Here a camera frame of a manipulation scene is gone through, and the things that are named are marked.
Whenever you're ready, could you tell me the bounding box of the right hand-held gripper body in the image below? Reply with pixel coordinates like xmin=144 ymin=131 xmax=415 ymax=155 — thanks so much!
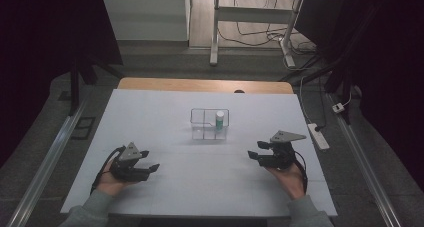
xmin=257 ymin=130 xmax=308 ymax=171

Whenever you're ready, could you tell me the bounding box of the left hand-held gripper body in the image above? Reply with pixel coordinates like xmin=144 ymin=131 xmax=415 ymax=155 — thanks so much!
xmin=109 ymin=141 xmax=152 ymax=183

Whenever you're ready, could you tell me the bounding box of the green and white glue stick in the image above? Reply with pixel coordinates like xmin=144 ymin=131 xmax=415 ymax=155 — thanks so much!
xmin=215 ymin=110 xmax=226 ymax=132

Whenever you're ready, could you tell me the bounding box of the clear plastic organizer box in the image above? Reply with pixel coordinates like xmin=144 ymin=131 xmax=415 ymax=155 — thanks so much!
xmin=189 ymin=107 xmax=231 ymax=141

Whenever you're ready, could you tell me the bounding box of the person's left hand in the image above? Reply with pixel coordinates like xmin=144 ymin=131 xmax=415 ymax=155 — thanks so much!
xmin=96 ymin=161 xmax=135 ymax=198

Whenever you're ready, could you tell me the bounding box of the person's right hand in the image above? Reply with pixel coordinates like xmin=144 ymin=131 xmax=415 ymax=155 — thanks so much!
xmin=265 ymin=162 xmax=306 ymax=201

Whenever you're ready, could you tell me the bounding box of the white power strip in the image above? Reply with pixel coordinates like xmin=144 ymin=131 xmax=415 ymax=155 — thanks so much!
xmin=307 ymin=122 xmax=331 ymax=151

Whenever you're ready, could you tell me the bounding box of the white table mat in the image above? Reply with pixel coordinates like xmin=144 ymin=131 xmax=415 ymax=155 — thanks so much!
xmin=60 ymin=88 xmax=338 ymax=218

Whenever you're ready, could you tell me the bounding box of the black metal stand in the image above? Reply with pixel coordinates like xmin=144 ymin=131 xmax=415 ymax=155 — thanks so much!
xmin=279 ymin=6 xmax=385 ymax=125
xmin=67 ymin=51 xmax=125 ymax=117

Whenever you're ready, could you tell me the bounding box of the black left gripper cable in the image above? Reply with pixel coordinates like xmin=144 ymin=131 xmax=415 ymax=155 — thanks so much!
xmin=90 ymin=145 xmax=127 ymax=195

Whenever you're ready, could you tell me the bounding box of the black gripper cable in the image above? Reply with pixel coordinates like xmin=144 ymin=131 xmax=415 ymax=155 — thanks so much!
xmin=292 ymin=150 xmax=309 ymax=194
xmin=90 ymin=145 xmax=127 ymax=195

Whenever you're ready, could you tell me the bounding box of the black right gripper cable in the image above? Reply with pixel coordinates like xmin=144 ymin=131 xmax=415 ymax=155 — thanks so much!
xmin=292 ymin=150 xmax=309 ymax=194

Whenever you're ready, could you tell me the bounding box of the white power strip cable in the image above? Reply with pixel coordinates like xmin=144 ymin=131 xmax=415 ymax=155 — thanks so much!
xmin=298 ymin=74 xmax=313 ymax=125

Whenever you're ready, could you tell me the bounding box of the black floor frame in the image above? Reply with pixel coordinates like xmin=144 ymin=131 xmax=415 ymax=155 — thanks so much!
xmin=70 ymin=116 xmax=97 ymax=141

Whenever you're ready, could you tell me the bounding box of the black plug cable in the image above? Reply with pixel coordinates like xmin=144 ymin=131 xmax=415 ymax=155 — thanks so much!
xmin=314 ymin=76 xmax=329 ymax=133

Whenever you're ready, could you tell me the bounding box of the aluminium rail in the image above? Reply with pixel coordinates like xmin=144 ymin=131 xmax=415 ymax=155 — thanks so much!
xmin=327 ymin=92 xmax=405 ymax=227
xmin=5 ymin=98 xmax=88 ymax=227

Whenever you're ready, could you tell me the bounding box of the tangle of floor cables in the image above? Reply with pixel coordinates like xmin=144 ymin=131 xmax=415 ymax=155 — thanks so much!
xmin=217 ymin=0 xmax=318 ymax=55

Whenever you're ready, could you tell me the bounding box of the white metal desk frame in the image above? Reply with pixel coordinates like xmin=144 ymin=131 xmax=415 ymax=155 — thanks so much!
xmin=100 ymin=0 xmax=344 ymax=68

